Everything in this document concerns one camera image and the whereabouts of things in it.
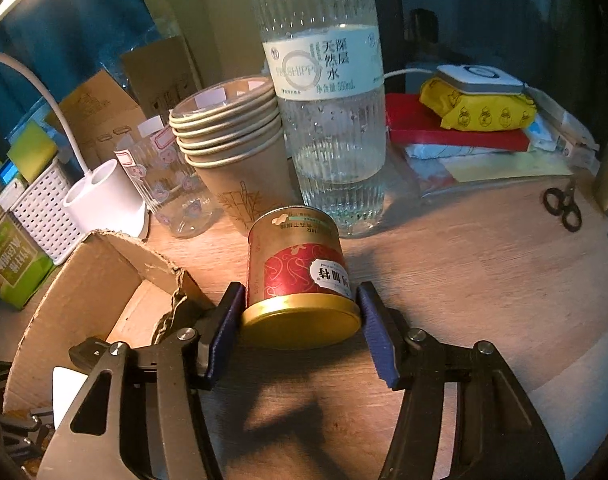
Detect yellow tissue pack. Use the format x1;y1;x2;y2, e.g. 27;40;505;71
418;77;539;132

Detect pale yellow paper sheet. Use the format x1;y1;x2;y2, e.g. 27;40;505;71
449;150;575;183

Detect clear printed glass cup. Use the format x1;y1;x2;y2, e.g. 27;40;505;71
115;115;222;239

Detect dark glass window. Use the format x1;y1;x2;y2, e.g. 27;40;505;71
374;0;585;91

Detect stack of brown paper cups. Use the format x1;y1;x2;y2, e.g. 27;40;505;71
169;76;297;236

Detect cardboard box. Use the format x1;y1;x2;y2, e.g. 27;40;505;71
1;230;220;461

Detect clear plastic water bottle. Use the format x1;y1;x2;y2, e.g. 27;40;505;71
251;0;387;238

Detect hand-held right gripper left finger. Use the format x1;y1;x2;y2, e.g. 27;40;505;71
36;282;248;480

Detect clear plastic packet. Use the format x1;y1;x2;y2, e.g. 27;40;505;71
404;142;485;198

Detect red can with gold lid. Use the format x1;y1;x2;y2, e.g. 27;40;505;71
241;205;362;351

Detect red book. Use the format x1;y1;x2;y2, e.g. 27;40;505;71
385;92;531;153

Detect small white box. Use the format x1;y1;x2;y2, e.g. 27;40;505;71
0;181;26;211

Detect green snack bag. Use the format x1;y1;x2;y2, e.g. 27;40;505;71
0;175;55;311

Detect brown lamp carton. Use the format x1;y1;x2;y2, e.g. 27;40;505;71
46;35;202;171

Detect small black scissors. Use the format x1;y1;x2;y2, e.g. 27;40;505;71
543;185;583;233

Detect white flat charging pad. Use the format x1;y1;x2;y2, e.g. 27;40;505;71
435;64;526;95

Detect yellow green sponge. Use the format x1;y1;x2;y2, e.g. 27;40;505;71
6;120;60;183

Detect white cable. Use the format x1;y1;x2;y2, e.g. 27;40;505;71
383;66;440;83

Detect white perforated plastic basket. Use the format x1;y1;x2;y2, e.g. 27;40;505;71
9;157;85;266

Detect white desk lamp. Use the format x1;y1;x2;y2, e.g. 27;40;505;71
0;0;150;239

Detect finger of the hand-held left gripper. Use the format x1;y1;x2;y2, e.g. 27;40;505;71
68;338;135;369
0;400;53;466

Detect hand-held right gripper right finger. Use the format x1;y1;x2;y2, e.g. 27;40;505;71
357;281;567;480

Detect white flat carton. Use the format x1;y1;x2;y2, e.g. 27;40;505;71
526;87;601;166

